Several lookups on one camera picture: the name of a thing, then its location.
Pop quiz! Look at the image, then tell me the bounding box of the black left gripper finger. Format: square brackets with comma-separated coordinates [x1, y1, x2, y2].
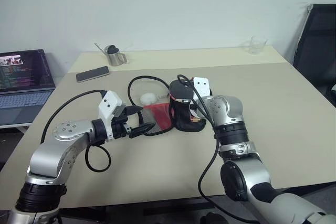
[128, 122, 157, 138]
[125, 105, 144, 116]

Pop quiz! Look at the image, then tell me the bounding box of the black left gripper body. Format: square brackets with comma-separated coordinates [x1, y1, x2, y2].
[111, 113, 132, 140]

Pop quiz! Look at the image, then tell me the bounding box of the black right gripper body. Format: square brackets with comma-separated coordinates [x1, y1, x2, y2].
[187, 97, 201, 118]

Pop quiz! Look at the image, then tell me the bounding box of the white pompom keychain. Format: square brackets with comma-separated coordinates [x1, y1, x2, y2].
[140, 91, 170, 105]

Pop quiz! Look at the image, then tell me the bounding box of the black and red paddle case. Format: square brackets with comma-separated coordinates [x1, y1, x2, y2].
[128, 76, 207, 137]

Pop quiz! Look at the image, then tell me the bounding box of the black table tennis paddle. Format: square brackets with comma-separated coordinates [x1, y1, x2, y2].
[169, 79, 194, 103]

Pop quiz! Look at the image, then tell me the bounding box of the steel pitcher cup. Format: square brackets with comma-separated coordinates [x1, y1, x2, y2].
[104, 45, 128, 67]

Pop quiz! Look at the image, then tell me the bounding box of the black smartphone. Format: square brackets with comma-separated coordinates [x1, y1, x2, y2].
[76, 66, 110, 83]

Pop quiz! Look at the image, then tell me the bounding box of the thin metal rod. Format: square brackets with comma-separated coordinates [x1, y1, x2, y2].
[93, 42, 107, 53]

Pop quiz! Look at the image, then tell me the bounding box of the clear glass cup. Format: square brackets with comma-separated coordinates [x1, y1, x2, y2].
[245, 36, 268, 56]

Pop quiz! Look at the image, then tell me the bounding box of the white side desk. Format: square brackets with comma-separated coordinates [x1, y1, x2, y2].
[0, 122, 34, 134]

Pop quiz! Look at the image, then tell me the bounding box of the open laptop computer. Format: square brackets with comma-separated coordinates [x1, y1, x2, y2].
[0, 49, 56, 126]

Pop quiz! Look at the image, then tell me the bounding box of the black office chair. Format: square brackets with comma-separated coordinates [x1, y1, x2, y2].
[292, 4, 336, 109]

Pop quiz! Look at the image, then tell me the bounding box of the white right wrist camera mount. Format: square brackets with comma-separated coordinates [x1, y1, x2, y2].
[189, 76, 211, 98]

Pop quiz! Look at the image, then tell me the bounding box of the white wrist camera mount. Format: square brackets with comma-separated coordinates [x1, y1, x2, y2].
[98, 90, 123, 141]
[189, 76, 211, 98]

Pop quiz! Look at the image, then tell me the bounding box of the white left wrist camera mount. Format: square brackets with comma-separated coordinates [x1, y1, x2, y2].
[98, 90, 123, 141]

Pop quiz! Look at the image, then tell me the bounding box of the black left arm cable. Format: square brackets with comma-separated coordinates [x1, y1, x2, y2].
[41, 89, 112, 173]

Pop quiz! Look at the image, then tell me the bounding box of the black table frame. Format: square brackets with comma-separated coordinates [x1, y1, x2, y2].
[59, 196, 227, 224]

